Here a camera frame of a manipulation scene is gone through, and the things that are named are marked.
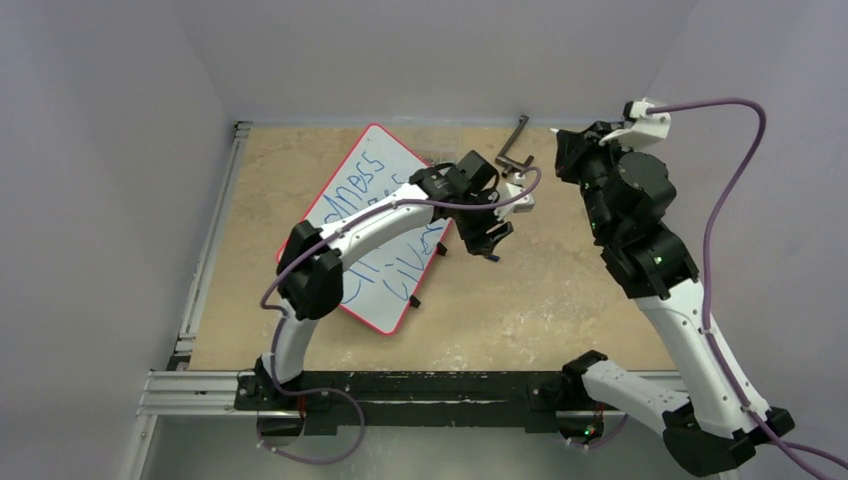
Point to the red framed whiteboard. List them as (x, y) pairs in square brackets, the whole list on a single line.
[(379, 287)]

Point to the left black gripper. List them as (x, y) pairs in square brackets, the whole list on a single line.
[(480, 242)]

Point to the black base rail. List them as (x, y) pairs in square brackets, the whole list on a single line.
[(323, 401)]

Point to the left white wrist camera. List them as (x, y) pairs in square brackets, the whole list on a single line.
[(512, 199)]

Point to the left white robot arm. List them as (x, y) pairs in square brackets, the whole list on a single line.
[(309, 282)]

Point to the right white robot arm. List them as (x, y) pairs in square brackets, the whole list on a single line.
[(717, 422)]

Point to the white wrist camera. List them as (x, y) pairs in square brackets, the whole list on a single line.
[(512, 199), (641, 129)]

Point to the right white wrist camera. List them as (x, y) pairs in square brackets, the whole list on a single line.
[(641, 129)]

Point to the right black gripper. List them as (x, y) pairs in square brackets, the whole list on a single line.
[(571, 153)]

